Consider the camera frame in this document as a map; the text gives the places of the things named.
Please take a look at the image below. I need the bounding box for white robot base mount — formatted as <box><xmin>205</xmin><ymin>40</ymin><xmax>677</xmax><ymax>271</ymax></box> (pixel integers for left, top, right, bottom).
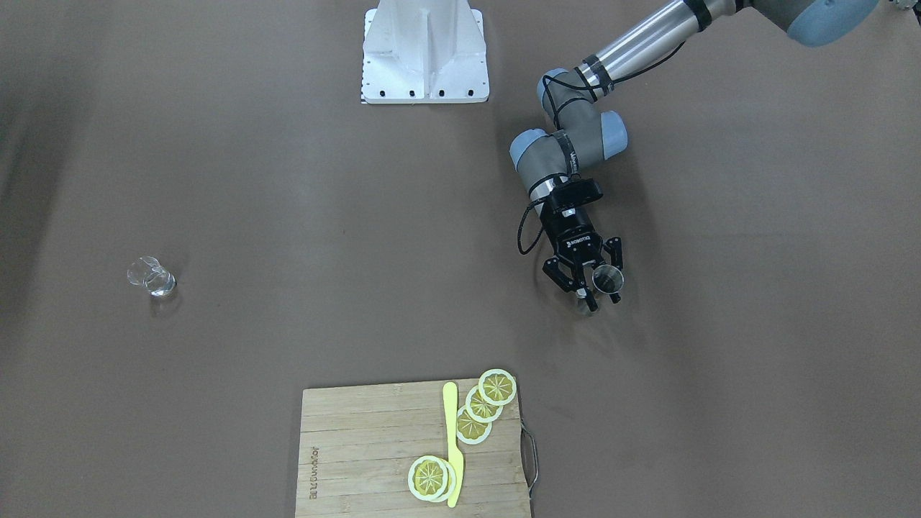
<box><xmin>360</xmin><ymin>1</ymin><xmax>490</xmax><ymax>104</ymax></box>

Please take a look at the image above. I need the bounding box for lemon slice near knife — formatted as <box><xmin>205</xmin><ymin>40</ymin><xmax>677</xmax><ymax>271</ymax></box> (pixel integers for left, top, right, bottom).
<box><xmin>456</xmin><ymin>409</ymin><xmax>493</xmax><ymax>445</ymax></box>

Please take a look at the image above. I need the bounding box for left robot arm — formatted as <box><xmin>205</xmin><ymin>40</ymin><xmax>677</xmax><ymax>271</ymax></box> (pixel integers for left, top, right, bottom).
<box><xmin>509</xmin><ymin>1</ymin><xmax>877</xmax><ymax>314</ymax></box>

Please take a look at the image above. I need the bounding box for clear glass cup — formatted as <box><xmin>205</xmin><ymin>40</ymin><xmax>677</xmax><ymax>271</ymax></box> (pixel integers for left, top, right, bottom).
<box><xmin>126</xmin><ymin>256</ymin><xmax>176</xmax><ymax>298</ymax></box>

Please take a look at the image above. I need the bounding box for steel jigger measuring cup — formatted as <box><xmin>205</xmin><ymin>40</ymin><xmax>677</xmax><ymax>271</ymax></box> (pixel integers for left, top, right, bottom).
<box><xmin>576</xmin><ymin>265</ymin><xmax>625</xmax><ymax>315</ymax></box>

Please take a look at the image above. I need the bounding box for single lemon slice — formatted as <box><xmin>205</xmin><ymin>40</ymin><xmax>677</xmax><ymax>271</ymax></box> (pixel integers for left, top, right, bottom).
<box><xmin>406</xmin><ymin>455</ymin><xmax>458</xmax><ymax>504</ymax></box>

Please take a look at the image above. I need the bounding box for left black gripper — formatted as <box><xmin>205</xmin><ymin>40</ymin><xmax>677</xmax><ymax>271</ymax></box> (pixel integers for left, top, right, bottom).
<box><xmin>540</xmin><ymin>179</ymin><xmax>625</xmax><ymax>314</ymax></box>

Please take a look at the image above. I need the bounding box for middle lemon slice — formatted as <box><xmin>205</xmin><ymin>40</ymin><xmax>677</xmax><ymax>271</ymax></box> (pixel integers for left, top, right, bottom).
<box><xmin>464</xmin><ymin>386</ymin><xmax>503</xmax><ymax>424</ymax></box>

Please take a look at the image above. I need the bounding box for bamboo cutting board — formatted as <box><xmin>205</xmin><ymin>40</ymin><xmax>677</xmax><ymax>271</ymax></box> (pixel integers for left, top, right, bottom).
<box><xmin>295</xmin><ymin>381</ymin><xmax>534</xmax><ymax>517</ymax></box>

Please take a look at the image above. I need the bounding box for yellow plastic knife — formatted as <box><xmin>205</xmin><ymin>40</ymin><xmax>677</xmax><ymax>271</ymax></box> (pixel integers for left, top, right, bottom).
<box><xmin>442</xmin><ymin>381</ymin><xmax>465</xmax><ymax>508</ymax></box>

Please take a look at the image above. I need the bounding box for lemon slice end of row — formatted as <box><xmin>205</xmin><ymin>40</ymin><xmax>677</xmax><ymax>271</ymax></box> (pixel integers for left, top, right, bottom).
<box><xmin>478</xmin><ymin>368</ymin><xmax>517</xmax><ymax>406</ymax></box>

